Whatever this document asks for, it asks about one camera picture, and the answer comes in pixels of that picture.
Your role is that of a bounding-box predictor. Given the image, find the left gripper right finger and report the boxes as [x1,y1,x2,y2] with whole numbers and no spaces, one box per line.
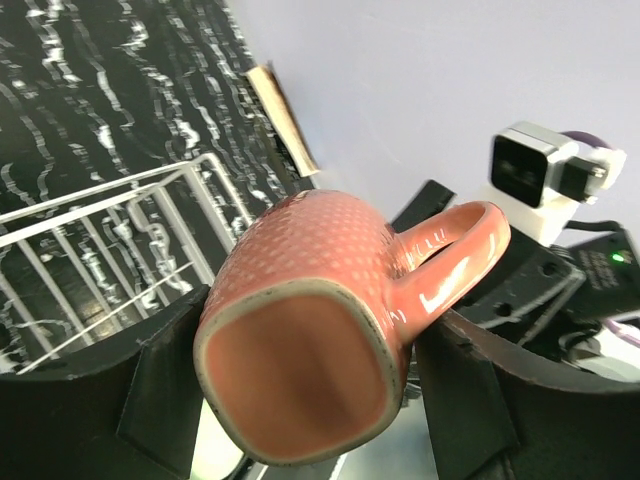
[415,311,639,479]

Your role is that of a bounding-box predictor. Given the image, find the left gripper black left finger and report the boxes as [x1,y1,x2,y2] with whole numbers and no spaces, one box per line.
[1,286,208,479]

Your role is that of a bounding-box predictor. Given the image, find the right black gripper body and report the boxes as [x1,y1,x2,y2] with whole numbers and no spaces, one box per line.
[389,179,586,346]

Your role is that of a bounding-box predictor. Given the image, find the white wire dish rack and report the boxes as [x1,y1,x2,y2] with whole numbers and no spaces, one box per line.
[1,153,253,374]

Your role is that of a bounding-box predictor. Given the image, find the orange pink mug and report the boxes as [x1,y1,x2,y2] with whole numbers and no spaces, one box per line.
[193,189,511,466]

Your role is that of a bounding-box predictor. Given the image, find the black marbled table mat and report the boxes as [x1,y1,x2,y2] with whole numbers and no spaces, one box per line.
[1,1,311,220]

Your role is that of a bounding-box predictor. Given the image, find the red and cream book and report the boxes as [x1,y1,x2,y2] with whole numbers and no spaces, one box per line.
[246,65,320,177]

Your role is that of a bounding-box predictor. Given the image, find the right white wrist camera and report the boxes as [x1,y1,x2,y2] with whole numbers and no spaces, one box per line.
[479,121,627,247]

